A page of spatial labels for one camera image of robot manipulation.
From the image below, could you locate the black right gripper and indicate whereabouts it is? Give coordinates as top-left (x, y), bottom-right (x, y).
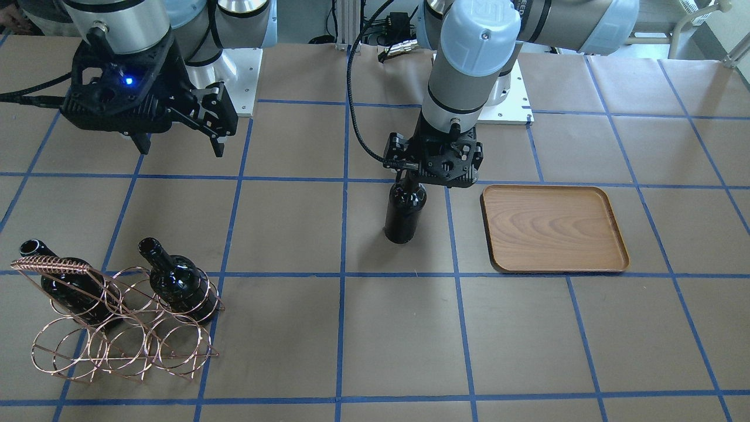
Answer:
top-left (60, 29), bottom-right (238, 158)

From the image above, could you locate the copper wire bottle basket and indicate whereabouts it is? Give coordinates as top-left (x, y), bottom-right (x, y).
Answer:
top-left (11, 256), bottom-right (220, 383)

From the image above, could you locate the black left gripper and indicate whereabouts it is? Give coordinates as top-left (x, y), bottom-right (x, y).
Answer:
top-left (383, 130), bottom-right (484, 189)

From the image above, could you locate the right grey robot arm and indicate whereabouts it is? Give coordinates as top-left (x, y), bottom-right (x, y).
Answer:
top-left (60, 1), bottom-right (278, 157)

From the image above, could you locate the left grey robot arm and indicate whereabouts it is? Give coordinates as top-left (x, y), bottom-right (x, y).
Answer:
top-left (384, 1), bottom-right (639, 190)

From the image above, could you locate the dark wine bottle in basket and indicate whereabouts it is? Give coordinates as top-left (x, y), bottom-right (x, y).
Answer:
top-left (138, 237), bottom-right (218, 324)

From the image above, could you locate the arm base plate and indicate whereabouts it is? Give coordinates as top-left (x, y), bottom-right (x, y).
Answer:
top-left (186, 48), bottom-right (264, 118)
top-left (478, 62), bottom-right (535, 125)

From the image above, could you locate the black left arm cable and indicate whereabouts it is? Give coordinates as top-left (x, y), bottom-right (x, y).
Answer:
top-left (346, 0), bottom-right (394, 164)

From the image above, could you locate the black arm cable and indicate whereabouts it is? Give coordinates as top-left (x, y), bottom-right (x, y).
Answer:
top-left (0, 72), bottom-right (74, 109)
top-left (346, 0), bottom-right (394, 164)

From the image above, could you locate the wooden tray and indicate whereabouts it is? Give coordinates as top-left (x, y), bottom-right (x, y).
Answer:
top-left (480, 185), bottom-right (630, 273)

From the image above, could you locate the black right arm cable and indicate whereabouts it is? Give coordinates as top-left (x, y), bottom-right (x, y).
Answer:
top-left (0, 72), bottom-right (74, 109)

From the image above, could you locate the dark glass wine bottle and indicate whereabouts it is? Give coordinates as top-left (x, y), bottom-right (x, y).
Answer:
top-left (384, 171), bottom-right (428, 244)

